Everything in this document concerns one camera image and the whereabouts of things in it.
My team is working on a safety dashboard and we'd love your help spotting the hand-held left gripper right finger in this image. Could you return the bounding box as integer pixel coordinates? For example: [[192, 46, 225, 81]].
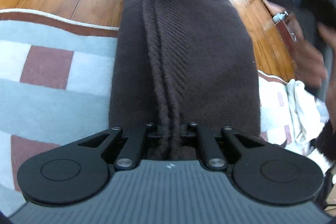
[[181, 122, 264, 171]]

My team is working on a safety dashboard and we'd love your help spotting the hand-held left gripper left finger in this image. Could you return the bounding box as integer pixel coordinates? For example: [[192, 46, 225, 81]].
[[78, 123, 163, 171]]

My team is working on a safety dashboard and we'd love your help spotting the dark brown cable-knit sweater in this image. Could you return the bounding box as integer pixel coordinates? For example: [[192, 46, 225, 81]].
[[108, 0, 261, 161]]

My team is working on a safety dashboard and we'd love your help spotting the person's right hand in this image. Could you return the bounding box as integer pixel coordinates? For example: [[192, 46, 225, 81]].
[[291, 24, 329, 91]]

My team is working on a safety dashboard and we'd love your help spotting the small white bottle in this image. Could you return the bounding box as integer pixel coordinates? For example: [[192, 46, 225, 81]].
[[272, 10, 290, 23]]

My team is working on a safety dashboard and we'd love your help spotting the white crumpled cloth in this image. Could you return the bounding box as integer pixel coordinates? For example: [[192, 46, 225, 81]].
[[286, 79, 330, 145]]

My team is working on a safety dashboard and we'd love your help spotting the grey white maroon checked rug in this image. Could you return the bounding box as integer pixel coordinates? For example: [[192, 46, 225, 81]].
[[0, 9, 331, 217]]

